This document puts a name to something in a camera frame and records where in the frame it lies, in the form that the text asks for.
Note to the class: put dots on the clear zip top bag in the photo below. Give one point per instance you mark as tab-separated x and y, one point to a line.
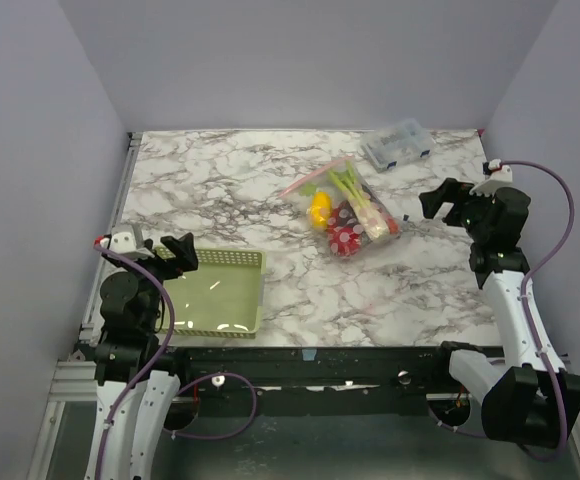
300	194

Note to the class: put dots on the yellow fake lemon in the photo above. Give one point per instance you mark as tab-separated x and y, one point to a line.
320	210

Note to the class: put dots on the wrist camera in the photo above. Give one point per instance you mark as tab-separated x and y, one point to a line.
127	240
497	175

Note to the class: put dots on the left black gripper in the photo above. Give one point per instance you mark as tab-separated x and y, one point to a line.
183	249

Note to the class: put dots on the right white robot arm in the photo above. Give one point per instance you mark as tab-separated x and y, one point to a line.
531	400

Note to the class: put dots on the green fake celery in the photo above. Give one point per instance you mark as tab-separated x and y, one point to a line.
344	177

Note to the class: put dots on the clear plastic organizer box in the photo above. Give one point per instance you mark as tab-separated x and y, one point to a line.
401	144

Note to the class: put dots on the black table front rail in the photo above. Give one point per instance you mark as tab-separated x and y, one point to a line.
323	381

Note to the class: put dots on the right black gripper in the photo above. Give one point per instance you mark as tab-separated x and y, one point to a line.
459	204

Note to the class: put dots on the aluminium frame extrusion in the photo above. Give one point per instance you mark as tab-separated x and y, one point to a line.
73	382

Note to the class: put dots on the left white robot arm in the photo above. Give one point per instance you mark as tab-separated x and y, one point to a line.
134	373

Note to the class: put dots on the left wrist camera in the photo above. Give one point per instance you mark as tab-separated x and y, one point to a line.
127	240

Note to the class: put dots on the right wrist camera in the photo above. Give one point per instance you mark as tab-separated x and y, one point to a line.
497	175

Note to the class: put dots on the green plastic basket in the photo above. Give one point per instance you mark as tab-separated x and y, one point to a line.
223	298

